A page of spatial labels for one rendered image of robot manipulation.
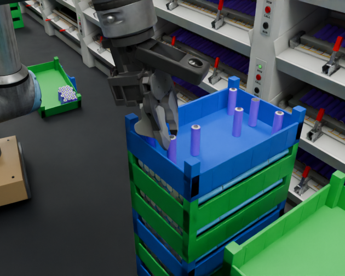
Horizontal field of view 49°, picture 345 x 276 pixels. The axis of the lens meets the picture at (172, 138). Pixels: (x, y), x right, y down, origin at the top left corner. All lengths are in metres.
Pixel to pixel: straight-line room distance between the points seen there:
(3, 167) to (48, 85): 0.76
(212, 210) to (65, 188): 0.84
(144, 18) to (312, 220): 0.48
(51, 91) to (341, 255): 1.62
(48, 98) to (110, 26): 1.42
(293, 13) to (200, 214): 0.64
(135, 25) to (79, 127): 1.25
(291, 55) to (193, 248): 0.61
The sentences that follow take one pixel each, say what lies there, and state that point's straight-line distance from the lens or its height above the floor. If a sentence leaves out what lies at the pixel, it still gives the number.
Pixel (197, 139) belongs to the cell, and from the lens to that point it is 0.74.
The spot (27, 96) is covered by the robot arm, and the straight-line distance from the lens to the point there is 1.40.
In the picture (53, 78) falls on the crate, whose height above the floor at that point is 0.09.
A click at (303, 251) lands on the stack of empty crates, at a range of 0.72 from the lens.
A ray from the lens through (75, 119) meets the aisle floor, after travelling 1.87.
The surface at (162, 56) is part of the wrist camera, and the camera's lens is 0.61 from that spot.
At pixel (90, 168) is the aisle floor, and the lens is 1.54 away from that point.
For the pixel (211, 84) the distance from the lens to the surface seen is 1.38.
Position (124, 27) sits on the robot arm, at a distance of 0.60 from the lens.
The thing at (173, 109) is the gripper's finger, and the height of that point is 0.59.
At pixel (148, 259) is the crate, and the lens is 0.95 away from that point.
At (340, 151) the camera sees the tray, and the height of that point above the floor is 0.34.
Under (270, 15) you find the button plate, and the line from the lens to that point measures 1.11.
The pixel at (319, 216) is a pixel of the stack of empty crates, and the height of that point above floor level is 0.40.
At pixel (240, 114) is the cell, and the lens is 0.79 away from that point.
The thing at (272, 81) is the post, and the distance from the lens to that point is 1.16.
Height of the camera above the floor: 0.93
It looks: 34 degrees down
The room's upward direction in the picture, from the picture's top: straight up
